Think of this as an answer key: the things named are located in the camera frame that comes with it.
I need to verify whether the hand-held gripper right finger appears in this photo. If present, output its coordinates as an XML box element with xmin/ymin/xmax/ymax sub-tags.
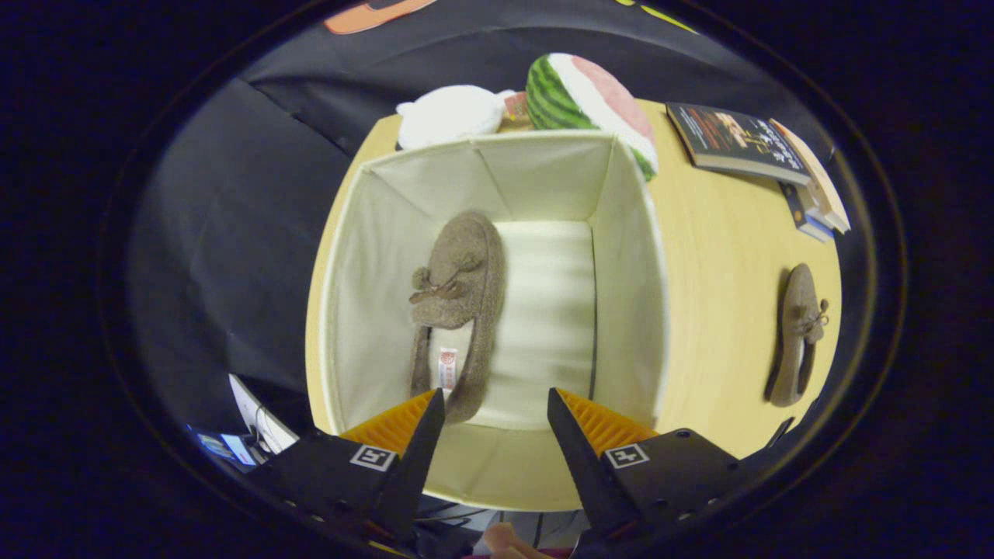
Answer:
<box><xmin>547</xmin><ymin>387</ymin><xmax>750</xmax><ymax>556</ymax></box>

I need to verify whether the small blue screen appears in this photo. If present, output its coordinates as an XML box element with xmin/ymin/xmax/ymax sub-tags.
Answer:
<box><xmin>186</xmin><ymin>423</ymin><xmax>257</xmax><ymax>474</ymax></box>

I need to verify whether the watermelon slice plush toy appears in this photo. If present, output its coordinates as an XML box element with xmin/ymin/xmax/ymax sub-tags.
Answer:
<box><xmin>525</xmin><ymin>53</ymin><xmax>661</xmax><ymax>183</ymax></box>

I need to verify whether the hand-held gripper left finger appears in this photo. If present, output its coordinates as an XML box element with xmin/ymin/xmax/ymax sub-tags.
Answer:
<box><xmin>264</xmin><ymin>388</ymin><xmax>447</xmax><ymax>548</ymax></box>

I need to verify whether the brown fuzzy shoe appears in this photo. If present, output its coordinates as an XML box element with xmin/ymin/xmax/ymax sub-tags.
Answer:
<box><xmin>763</xmin><ymin>262</ymin><xmax>831</xmax><ymax>409</ymax></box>
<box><xmin>408</xmin><ymin>211</ymin><xmax>507</xmax><ymax>425</ymax></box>

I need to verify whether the black cover book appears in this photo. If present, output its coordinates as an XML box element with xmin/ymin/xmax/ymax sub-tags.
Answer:
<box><xmin>666</xmin><ymin>102</ymin><xmax>813</xmax><ymax>188</ymax></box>

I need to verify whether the blue cover book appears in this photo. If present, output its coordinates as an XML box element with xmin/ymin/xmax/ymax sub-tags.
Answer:
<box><xmin>779</xmin><ymin>182</ymin><xmax>836</xmax><ymax>244</ymax></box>

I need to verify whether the cream fabric storage box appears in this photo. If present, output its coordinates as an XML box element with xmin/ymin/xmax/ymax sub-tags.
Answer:
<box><xmin>318</xmin><ymin>130</ymin><xmax>670</xmax><ymax>513</ymax></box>

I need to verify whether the white plush toy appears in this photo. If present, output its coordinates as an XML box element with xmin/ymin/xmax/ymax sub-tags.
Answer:
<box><xmin>394</xmin><ymin>84</ymin><xmax>517</xmax><ymax>151</ymax></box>

